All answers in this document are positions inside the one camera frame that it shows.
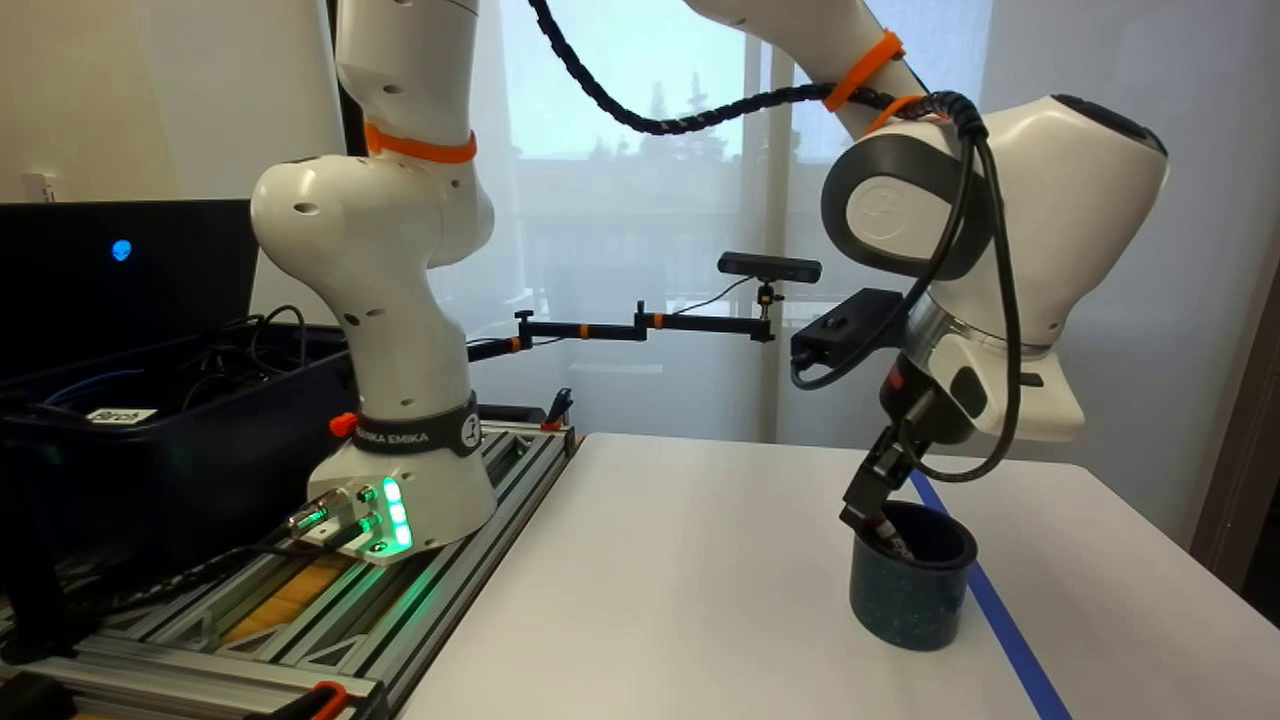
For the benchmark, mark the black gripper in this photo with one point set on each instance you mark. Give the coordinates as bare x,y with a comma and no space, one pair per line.
940,384

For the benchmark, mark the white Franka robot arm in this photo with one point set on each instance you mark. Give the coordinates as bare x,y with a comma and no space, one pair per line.
403,305

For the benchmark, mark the dark blue mug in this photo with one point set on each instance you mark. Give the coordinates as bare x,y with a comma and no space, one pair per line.
915,592

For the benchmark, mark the blue tape strip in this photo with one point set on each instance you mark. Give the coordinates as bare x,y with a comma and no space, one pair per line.
1001,614

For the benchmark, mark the black plastic storage bin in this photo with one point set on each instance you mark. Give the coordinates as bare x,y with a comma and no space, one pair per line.
172,442

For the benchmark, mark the white label sticker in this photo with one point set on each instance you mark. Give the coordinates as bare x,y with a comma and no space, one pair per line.
122,419

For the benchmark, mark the black computer monitor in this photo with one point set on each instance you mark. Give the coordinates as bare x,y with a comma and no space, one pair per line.
122,281

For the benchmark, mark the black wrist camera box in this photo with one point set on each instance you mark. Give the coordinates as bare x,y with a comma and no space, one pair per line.
841,328

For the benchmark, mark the black camera bar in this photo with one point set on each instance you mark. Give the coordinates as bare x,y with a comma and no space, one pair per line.
770,264

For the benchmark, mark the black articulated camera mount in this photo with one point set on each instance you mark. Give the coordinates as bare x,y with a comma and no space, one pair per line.
625,328

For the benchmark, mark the aluminium extrusion base frame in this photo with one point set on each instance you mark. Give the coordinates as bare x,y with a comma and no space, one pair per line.
386,603

